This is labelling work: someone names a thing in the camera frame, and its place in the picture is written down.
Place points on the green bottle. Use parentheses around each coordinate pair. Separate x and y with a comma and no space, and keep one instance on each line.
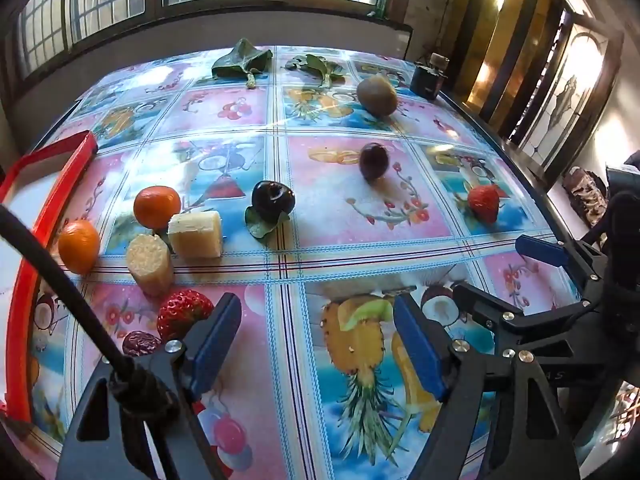
(382,2)

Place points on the red strawberry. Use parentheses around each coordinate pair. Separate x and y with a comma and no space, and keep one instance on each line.
(484,202)
(182,312)

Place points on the brown carved wood ornament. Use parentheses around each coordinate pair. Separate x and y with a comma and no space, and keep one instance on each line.
(582,195)

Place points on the cut banana piece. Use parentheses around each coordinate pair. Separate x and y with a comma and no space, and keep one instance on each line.
(196,234)

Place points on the red rimmed white tray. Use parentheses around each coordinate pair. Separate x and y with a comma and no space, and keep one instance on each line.
(30,195)

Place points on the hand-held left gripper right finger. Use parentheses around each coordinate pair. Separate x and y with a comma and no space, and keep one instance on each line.
(417,345)

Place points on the black cherry with leaf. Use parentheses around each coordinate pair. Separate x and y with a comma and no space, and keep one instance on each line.
(270,202)

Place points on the dried red date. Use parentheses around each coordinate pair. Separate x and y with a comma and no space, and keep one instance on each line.
(141,344)

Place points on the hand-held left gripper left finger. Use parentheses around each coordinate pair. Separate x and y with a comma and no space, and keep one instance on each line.
(215,340)

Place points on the fruit printed tablecloth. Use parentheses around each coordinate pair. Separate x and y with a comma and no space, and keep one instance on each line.
(330,210)

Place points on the brown kiwi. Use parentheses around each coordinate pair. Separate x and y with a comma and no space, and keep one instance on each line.
(377,95)

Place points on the small black box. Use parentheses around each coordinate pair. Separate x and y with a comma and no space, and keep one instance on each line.
(427,80)

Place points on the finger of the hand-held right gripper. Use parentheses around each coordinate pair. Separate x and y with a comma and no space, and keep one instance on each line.
(480,305)
(542,250)

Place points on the mandarin orange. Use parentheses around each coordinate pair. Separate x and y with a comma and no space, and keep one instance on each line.
(78,246)
(157,206)

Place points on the green leaf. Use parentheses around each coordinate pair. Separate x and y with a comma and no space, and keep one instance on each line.
(241,62)
(317,66)

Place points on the dark purple plum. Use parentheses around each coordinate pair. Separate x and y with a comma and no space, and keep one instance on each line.
(373,161)

